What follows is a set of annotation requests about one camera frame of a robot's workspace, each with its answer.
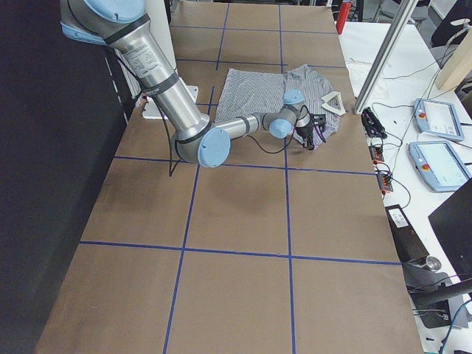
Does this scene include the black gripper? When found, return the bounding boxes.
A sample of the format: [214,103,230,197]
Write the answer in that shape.
[296,125,313,150]

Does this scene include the blue white striped shirt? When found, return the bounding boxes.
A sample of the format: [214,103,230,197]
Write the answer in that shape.
[215,64,341,148]

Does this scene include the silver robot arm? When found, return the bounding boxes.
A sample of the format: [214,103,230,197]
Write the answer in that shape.
[60,0,313,167]

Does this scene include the black clamp tool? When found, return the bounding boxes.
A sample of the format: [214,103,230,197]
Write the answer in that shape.
[361,107,387,139]

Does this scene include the orange black connector strip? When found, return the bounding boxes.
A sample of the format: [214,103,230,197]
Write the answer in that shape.
[369,145,393,195]

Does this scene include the clear plastic bag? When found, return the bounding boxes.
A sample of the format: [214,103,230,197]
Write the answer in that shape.
[346,58,389,99]

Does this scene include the brown paper table cover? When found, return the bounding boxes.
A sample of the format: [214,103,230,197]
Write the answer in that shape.
[35,0,425,354]

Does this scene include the lower blue teach pendant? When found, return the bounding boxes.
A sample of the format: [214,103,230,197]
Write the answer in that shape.
[408,140,471,192]

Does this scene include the blue teach pendant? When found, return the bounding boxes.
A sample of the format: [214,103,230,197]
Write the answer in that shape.
[414,99,465,142]
[408,140,471,192]

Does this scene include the upper blue teach pendant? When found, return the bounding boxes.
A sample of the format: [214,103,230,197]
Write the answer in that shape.
[414,99,465,142]

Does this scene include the black box with label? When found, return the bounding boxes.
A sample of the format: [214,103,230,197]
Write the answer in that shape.
[385,204,429,263]

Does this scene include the red cylinder tube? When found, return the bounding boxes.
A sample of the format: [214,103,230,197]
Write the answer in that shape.
[336,0,353,35]

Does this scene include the black monitor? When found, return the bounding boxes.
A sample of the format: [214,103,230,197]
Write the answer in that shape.
[428,180,472,276]

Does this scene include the wooden board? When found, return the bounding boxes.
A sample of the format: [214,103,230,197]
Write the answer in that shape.
[435,18,471,90]

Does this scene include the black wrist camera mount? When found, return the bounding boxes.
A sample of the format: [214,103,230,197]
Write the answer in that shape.
[310,114,327,131]

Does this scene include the aluminium frame post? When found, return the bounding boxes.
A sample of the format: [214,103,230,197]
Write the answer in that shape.
[353,0,418,114]

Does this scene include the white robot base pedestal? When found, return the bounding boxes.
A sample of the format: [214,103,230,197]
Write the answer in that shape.
[142,0,199,119]

